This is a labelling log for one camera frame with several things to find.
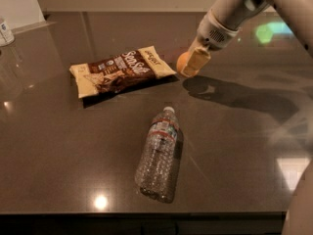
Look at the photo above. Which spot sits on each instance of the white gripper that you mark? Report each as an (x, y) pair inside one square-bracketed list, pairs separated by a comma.
[(212, 33)]

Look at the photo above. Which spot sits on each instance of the clear plastic water bottle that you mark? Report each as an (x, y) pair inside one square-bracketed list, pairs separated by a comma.
[(154, 172)]

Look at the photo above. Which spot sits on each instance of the white container at left edge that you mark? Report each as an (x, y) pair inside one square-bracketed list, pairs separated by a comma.
[(6, 35)]

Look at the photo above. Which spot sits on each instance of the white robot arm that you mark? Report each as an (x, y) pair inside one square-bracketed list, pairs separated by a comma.
[(223, 20)]

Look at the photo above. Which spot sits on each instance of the orange fruit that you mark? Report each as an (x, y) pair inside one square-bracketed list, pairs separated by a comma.
[(182, 61)]

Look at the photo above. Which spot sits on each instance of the brown sea salt chip bag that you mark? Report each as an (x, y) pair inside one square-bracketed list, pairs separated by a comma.
[(115, 74)]

